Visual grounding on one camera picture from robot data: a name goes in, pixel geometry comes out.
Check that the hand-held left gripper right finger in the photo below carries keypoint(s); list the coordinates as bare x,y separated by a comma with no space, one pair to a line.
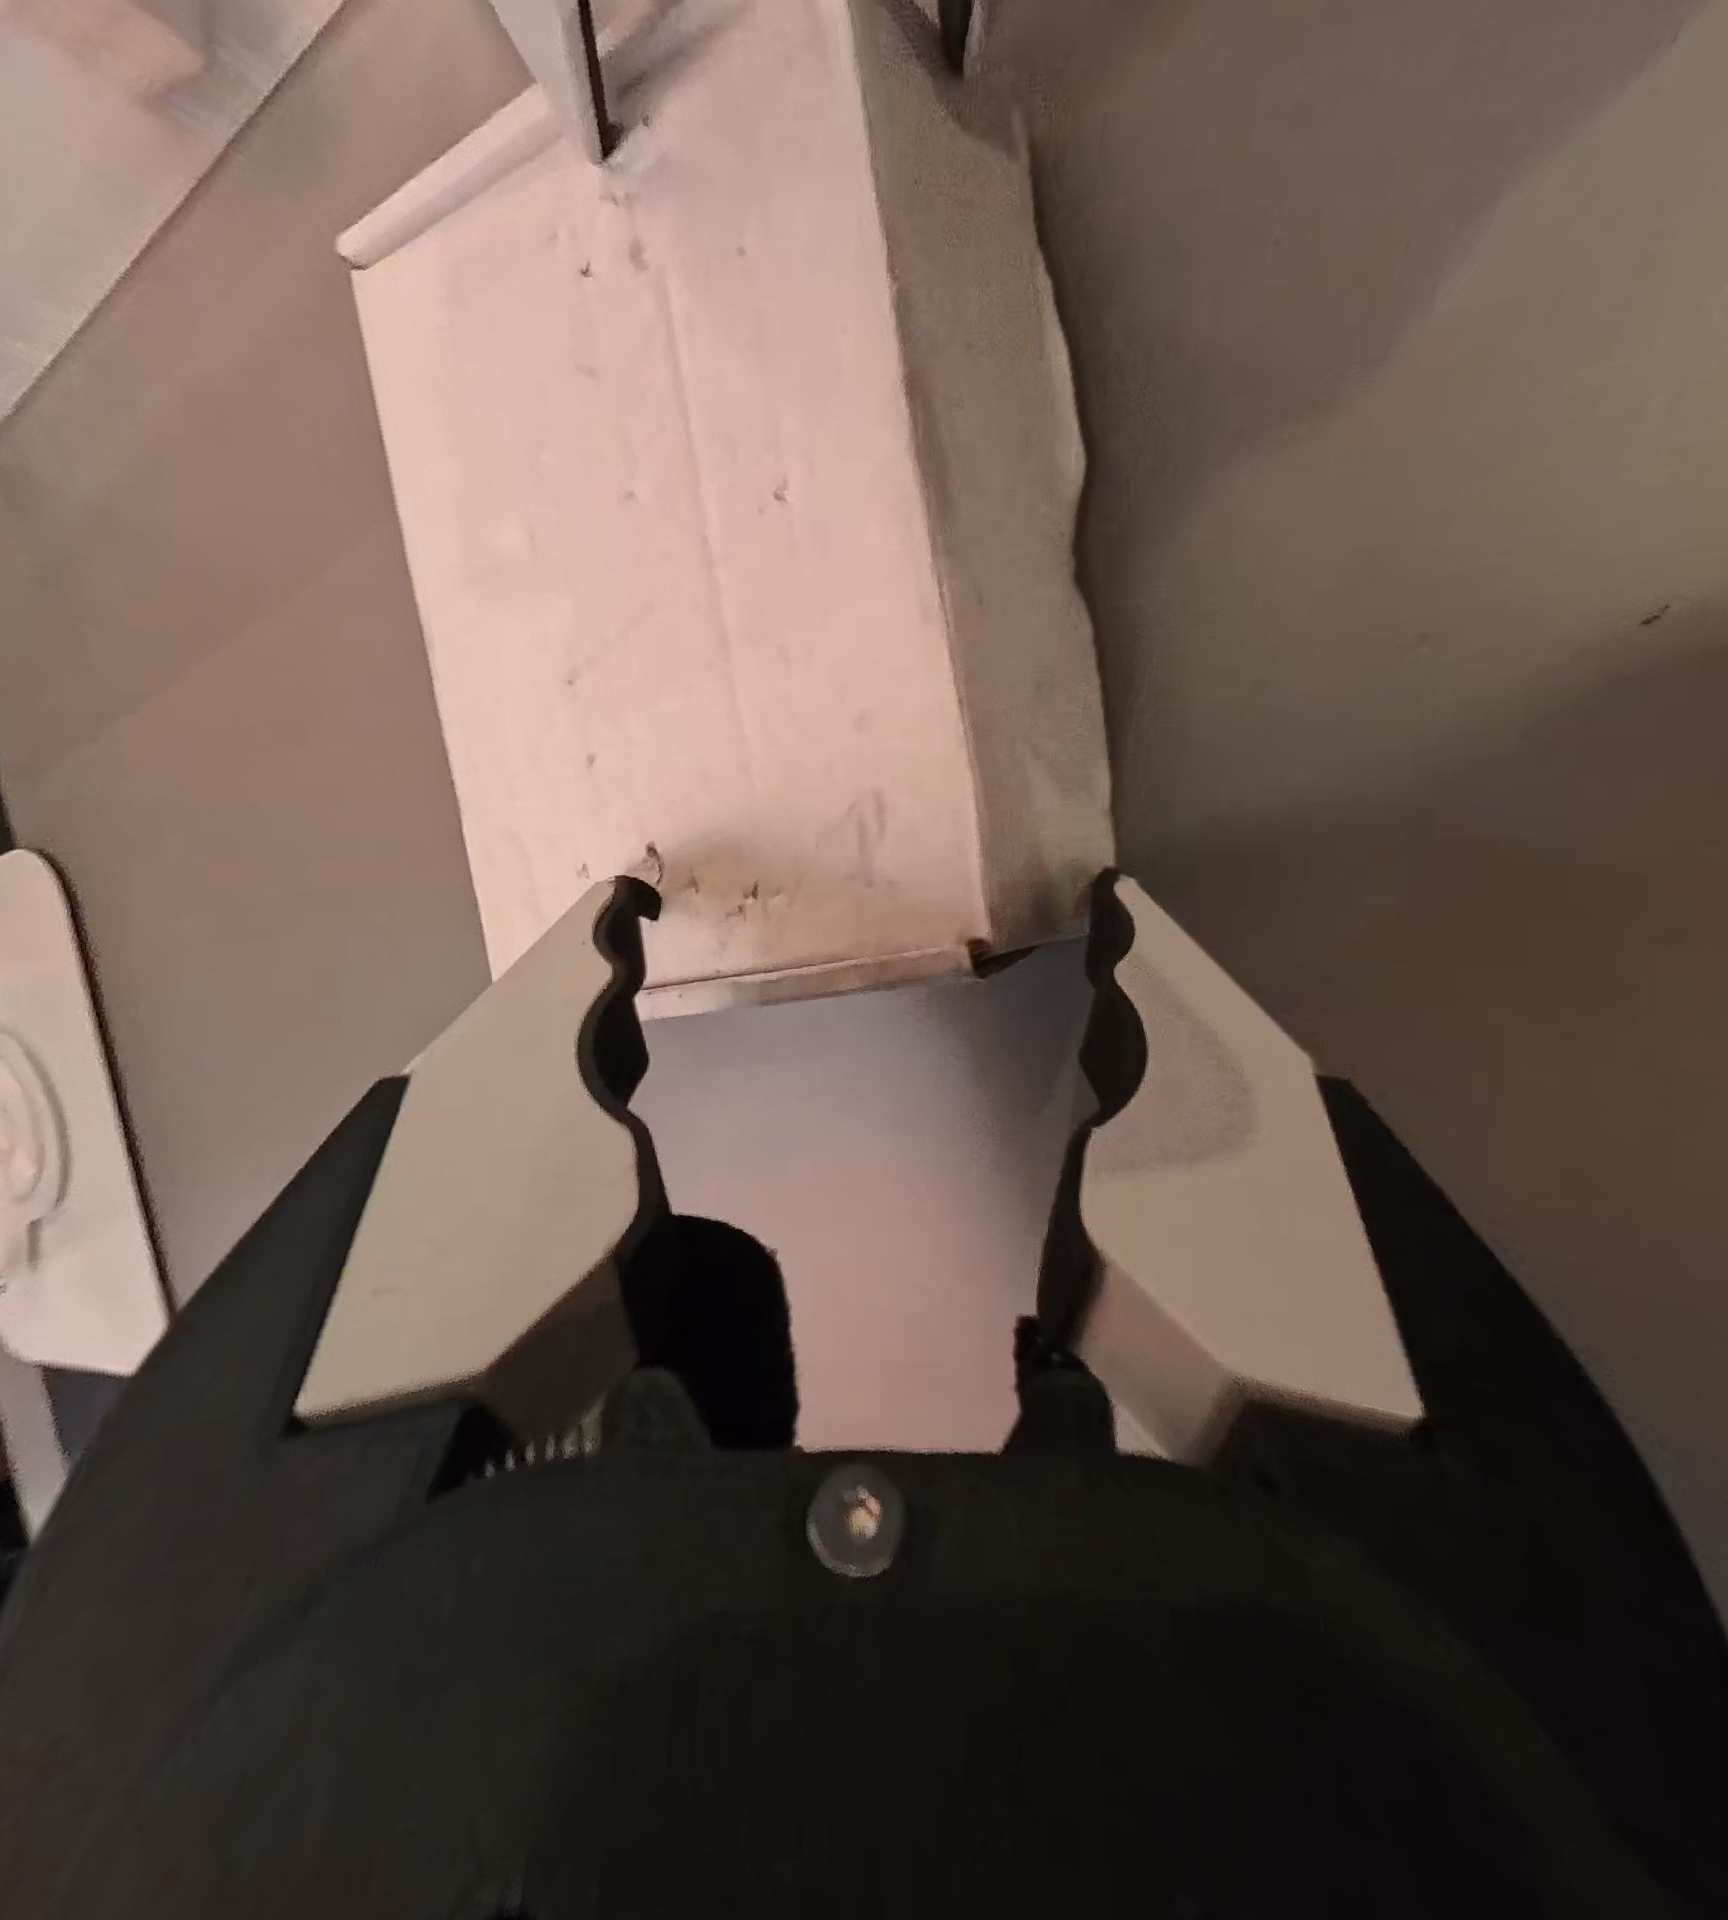
1239,1201

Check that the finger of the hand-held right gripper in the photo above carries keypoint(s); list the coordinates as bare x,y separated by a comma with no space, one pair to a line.
973,27
556,52

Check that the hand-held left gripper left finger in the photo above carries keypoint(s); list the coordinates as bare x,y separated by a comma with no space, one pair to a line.
489,1201

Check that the clear plastic bin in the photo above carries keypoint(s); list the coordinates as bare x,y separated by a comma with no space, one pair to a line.
54,225

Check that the white stand base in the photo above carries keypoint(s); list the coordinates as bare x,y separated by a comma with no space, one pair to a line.
68,1050

